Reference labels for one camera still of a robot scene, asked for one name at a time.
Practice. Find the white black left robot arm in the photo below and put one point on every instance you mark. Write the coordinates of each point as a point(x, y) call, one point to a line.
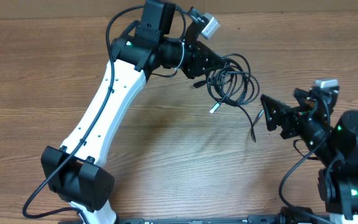
point(75, 170)

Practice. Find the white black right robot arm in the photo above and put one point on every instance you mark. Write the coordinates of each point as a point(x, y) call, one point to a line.
point(336, 147)

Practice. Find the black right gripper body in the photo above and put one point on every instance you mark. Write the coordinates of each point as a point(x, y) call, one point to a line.
point(297, 122)

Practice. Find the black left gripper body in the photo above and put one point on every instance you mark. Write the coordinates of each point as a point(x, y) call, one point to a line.
point(192, 59)

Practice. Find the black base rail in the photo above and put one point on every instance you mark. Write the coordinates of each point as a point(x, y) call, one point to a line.
point(251, 219)

